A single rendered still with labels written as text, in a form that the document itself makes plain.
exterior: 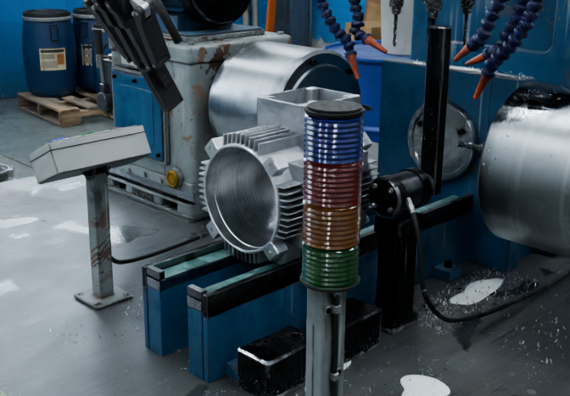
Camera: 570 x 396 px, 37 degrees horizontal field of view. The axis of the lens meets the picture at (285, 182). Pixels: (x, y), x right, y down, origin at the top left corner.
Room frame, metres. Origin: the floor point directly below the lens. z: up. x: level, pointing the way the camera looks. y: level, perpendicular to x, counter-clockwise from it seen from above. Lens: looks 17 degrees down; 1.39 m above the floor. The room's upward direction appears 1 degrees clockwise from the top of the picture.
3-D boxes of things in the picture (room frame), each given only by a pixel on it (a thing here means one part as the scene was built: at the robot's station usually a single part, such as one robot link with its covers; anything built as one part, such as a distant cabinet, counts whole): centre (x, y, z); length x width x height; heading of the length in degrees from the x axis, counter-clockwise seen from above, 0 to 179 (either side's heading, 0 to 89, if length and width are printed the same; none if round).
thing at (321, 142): (0.82, -0.05, 1.19); 0.06 x 0.06 x 0.04
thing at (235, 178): (1.20, -0.01, 1.02); 0.20 x 0.19 x 0.19; 135
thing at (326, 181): (0.82, -0.05, 1.14); 0.06 x 0.06 x 0.04
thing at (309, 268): (0.82, -0.05, 1.05); 0.06 x 0.06 x 0.04
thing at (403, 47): (3.59, -0.49, 0.99); 0.24 x 0.22 x 0.24; 44
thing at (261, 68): (1.66, 0.03, 1.04); 0.37 x 0.25 x 0.25; 45
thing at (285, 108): (1.23, -0.03, 1.11); 0.12 x 0.11 x 0.07; 135
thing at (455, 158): (1.48, -0.28, 1.02); 0.15 x 0.02 x 0.15; 45
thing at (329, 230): (0.82, -0.05, 1.10); 0.06 x 0.06 x 0.04
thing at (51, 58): (6.42, 1.35, 0.37); 1.20 x 0.80 x 0.74; 129
